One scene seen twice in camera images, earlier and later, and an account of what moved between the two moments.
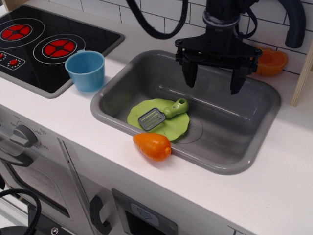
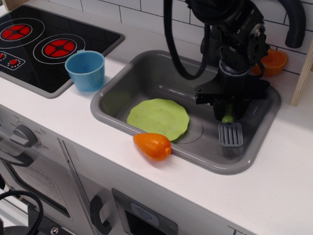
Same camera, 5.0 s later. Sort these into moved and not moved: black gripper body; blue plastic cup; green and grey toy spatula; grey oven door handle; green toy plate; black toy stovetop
Moved: green and grey toy spatula; black gripper body
Not moved: blue plastic cup; black toy stovetop; green toy plate; grey oven door handle
